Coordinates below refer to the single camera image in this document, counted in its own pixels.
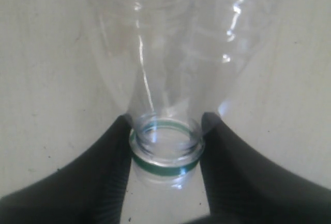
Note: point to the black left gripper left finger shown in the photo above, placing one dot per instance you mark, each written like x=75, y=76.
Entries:
x=91, y=189

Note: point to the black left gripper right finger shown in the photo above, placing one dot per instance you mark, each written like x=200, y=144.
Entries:
x=243, y=186

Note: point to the clear plastic bottle green label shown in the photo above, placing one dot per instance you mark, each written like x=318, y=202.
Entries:
x=167, y=62

